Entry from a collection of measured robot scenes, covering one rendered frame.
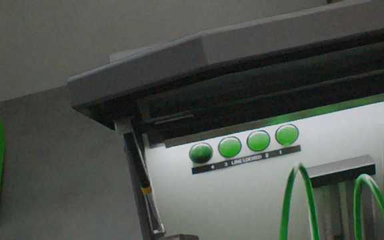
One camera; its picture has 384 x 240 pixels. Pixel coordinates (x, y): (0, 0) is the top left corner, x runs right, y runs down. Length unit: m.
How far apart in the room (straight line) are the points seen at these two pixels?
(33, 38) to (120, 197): 1.52
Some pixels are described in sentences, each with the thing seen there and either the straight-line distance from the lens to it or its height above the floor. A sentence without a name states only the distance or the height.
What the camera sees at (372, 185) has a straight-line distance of 1.58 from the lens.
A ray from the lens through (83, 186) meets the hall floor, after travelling 4.42.
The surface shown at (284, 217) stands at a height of 1.41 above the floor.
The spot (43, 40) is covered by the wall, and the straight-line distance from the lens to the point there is 5.42.
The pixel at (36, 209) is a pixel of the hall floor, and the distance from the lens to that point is 4.35.
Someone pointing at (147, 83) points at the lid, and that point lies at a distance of 0.85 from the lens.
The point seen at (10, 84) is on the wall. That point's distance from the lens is 5.51.
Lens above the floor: 2.27
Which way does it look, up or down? 28 degrees down
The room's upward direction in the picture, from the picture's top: 11 degrees counter-clockwise
